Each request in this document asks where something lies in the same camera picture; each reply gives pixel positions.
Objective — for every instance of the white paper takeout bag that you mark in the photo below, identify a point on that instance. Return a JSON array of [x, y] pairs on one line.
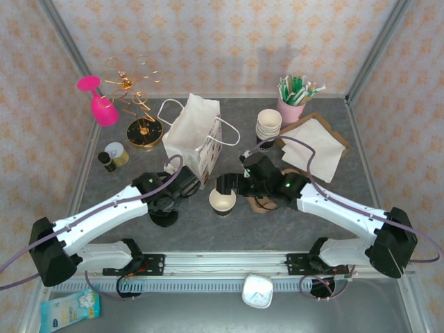
[[192, 128]]

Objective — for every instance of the pink plastic wine glass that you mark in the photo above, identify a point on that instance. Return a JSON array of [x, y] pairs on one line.
[[104, 111]]

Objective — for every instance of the white paper napkin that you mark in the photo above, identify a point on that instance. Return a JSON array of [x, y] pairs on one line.
[[326, 156]]

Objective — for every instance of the paper wrapped straw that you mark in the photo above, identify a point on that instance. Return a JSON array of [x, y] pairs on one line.
[[317, 90]]

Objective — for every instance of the white timer device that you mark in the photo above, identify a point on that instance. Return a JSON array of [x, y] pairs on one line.
[[256, 291]]

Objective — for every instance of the aluminium frame post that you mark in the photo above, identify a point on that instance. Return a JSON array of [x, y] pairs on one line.
[[65, 38], [381, 40]]

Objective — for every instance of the stack of paper cups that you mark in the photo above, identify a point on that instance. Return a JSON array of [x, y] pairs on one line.
[[268, 119]]

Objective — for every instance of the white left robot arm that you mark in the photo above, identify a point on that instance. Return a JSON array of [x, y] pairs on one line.
[[104, 211]]

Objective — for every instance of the brown cardboard cup carrier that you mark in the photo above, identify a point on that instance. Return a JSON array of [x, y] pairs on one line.
[[260, 205]]

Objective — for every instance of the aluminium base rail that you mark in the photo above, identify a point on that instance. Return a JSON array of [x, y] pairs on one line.
[[225, 262]]

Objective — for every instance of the pink straw holder cup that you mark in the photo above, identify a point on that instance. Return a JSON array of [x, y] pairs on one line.
[[289, 114]]

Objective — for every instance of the stack of black cup lids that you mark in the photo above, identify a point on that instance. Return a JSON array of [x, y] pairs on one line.
[[164, 222]]

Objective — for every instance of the brown cardboard tray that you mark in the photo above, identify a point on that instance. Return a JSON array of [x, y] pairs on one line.
[[317, 117]]

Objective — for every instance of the blue wet wipes pack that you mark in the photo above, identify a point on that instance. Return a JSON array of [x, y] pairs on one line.
[[69, 312]]

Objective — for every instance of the wooden stirrer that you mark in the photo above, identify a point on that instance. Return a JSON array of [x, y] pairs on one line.
[[308, 94]]

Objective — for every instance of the small dark bottle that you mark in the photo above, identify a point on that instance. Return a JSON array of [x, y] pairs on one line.
[[105, 161]]

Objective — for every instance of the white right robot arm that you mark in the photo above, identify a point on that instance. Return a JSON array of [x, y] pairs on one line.
[[340, 211]]

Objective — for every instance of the green drinking straw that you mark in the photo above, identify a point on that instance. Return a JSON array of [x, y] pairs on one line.
[[297, 86], [282, 89]]

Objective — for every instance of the black paper coffee cup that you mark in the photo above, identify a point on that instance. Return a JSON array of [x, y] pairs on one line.
[[222, 202]]

